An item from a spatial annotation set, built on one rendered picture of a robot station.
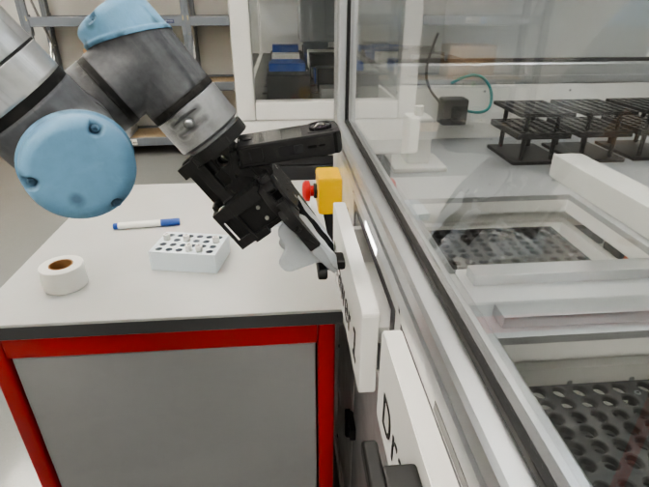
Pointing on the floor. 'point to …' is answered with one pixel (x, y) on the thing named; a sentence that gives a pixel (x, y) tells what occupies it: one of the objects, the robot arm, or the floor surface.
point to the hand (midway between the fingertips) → (333, 253)
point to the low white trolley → (171, 358)
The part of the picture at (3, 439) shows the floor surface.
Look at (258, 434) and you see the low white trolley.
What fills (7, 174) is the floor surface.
